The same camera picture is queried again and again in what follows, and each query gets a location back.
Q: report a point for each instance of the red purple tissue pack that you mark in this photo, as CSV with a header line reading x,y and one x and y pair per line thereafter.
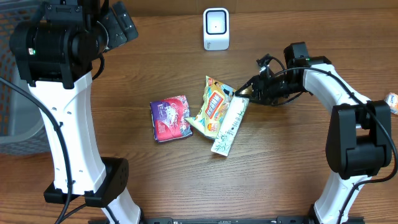
x,y
168,118

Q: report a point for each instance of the yellow orange snack bag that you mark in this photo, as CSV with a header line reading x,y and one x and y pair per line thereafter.
x,y
216,99

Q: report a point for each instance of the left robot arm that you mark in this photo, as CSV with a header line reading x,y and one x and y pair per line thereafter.
x,y
54,52

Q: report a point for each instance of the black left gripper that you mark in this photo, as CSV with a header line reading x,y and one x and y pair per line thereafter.
x,y
122,28

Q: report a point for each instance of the white barcode scanner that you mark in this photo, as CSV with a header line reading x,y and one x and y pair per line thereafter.
x,y
216,29

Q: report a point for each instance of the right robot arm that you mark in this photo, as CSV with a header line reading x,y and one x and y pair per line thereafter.
x,y
359,142

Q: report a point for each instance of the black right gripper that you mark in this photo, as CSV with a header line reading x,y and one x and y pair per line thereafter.
x,y
259,84

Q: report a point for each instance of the small orange white box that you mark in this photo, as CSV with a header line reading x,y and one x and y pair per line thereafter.
x,y
392,100

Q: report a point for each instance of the dark grey plastic basket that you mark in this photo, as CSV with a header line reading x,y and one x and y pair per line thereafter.
x,y
22,127

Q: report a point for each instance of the white floral cream tube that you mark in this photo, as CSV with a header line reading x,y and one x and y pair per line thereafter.
x,y
230,125

